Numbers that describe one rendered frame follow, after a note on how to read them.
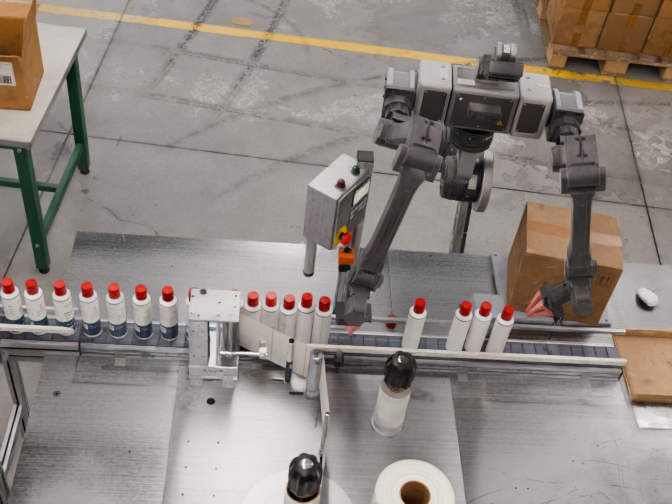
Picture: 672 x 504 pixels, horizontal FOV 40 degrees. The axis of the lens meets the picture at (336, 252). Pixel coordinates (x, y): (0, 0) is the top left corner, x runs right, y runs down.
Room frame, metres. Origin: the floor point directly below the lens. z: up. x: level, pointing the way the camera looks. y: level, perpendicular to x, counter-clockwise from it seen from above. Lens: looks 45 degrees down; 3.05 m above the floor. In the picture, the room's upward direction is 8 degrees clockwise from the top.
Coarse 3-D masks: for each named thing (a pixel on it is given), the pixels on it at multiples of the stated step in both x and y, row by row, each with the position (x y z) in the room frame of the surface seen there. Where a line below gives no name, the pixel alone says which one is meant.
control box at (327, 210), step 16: (336, 160) 1.89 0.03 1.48; (352, 160) 1.90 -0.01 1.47; (320, 176) 1.82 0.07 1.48; (336, 176) 1.83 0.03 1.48; (352, 176) 1.84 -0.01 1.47; (368, 176) 1.86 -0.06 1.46; (320, 192) 1.76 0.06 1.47; (336, 192) 1.76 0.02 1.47; (352, 192) 1.79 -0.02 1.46; (368, 192) 1.87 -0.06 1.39; (320, 208) 1.76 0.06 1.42; (336, 208) 1.74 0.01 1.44; (352, 208) 1.80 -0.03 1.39; (304, 224) 1.78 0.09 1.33; (320, 224) 1.75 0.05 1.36; (336, 224) 1.74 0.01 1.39; (352, 224) 1.82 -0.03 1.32; (320, 240) 1.75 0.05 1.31; (336, 240) 1.74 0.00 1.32
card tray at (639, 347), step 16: (624, 336) 1.99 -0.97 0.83; (640, 336) 2.00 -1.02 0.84; (656, 336) 2.00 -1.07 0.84; (624, 352) 1.92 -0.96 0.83; (640, 352) 1.93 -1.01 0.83; (656, 352) 1.94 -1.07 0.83; (624, 368) 1.85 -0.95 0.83; (640, 368) 1.86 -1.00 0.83; (656, 368) 1.87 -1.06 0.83; (640, 384) 1.80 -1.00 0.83; (656, 384) 1.81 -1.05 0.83; (640, 400) 1.73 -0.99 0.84; (656, 400) 1.74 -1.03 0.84
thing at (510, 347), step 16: (80, 336) 1.64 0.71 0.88; (128, 336) 1.67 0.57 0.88; (160, 336) 1.68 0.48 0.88; (336, 336) 1.78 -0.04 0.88; (352, 336) 1.79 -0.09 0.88; (368, 336) 1.80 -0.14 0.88; (384, 336) 1.81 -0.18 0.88; (400, 336) 1.81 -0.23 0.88; (336, 352) 1.72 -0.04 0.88; (512, 352) 1.81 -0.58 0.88; (528, 352) 1.82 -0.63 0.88; (544, 352) 1.83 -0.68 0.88; (560, 352) 1.84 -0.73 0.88; (576, 352) 1.85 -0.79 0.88; (592, 352) 1.86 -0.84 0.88; (608, 352) 1.87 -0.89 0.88
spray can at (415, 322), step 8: (416, 304) 1.77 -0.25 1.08; (424, 304) 1.77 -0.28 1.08; (416, 312) 1.77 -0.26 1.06; (424, 312) 1.78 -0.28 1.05; (408, 320) 1.77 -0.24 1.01; (416, 320) 1.76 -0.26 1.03; (424, 320) 1.77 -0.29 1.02; (408, 328) 1.76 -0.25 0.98; (416, 328) 1.76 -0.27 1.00; (408, 336) 1.76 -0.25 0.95; (416, 336) 1.76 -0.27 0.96; (408, 344) 1.76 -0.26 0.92; (416, 344) 1.76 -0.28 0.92
